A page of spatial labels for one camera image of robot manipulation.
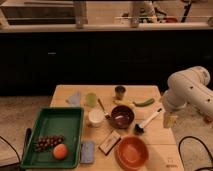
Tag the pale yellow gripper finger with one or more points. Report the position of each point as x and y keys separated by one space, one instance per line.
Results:
x=169 y=120

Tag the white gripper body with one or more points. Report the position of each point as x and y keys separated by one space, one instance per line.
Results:
x=172 y=103

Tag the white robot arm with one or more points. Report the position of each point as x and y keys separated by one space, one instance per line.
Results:
x=188 y=86

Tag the dark maroon bowl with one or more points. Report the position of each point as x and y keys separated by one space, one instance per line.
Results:
x=122 y=116

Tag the red orange bowl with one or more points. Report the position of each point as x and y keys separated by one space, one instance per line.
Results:
x=131 y=153

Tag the yellow banana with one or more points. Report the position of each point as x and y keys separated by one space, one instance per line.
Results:
x=124 y=103

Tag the metal cup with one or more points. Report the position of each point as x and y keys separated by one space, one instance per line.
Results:
x=119 y=92

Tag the brown white small box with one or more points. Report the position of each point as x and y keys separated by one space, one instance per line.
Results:
x=109 y=142

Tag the white cup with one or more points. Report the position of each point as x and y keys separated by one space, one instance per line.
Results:
x=96 y=117

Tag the green cup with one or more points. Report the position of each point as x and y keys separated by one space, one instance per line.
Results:
x=91 y=99

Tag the blue sponge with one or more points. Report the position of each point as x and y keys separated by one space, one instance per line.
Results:
x=87 y=152

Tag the light blue cloth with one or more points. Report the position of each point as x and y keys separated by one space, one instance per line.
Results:
x=74 y=100

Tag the green plastic tray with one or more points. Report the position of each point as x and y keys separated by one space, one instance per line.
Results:
x=54 y=126

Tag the orange peach fruit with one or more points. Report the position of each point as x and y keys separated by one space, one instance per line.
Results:
x=60 y=151

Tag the bunch of red grapes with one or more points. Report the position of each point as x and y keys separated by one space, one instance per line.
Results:
x=47 y=142

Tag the white handled dish brush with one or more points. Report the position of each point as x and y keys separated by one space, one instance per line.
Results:
x=139 y=127

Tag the wooden handled spoon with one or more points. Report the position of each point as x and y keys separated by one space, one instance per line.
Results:
x=107 y=116

